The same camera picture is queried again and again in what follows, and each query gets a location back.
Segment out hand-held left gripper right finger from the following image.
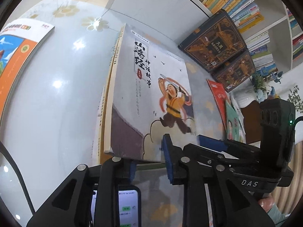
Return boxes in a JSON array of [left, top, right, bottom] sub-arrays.
[[163, 134, 276, 227]]

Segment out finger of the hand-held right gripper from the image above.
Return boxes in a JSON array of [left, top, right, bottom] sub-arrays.
[[183, 142, 239, 171], [198, 134, 262, 158]]

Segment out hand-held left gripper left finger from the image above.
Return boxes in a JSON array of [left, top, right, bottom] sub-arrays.
[[26, 155, 137, 227]]

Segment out white warrior picture book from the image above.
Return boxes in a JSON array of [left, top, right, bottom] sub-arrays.
[[104, 24, 197, 163]]

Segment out person's right forearm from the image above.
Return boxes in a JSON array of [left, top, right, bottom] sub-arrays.
[[266, 203, 293, 227]]

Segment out person's right hand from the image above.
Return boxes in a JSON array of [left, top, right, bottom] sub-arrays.
[[258, 195, 276, 214]]

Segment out brown wooden cabinet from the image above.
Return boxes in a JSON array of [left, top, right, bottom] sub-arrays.
[[240, 99, 263, 145]]

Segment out teal book with red figure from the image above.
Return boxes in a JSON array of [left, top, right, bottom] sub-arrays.
[[225, 99, 247, 143]]

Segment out smartphone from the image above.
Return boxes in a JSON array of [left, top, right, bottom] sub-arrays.
[[91, 184, 142, 227]]

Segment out red thin book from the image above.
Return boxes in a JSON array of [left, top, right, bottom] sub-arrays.
[[207, 79, 232, 139]]

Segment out blue artificial flowers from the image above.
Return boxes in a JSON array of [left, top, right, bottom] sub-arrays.
[[251, 66, 284, 101]]

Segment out green fable book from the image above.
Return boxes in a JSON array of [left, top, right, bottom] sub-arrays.
[[91, 52, 114, 163]]

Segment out beige curtain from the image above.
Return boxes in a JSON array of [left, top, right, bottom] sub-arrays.
[[272, 142, 303, 215]]

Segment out dark ornate encyclopedia book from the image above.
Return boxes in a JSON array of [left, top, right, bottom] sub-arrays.
[[212, 52, 256, 93], [179, 9, 249, 72]]

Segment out side shelf book row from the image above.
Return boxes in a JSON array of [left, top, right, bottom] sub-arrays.
[[285, 7, 303, 62]]

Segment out orange cartoon book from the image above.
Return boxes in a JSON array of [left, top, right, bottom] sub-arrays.
[[0, 18, 55, 126]]

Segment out black cable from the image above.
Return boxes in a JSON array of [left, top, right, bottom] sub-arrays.
[[0, 142, 37, 218]]

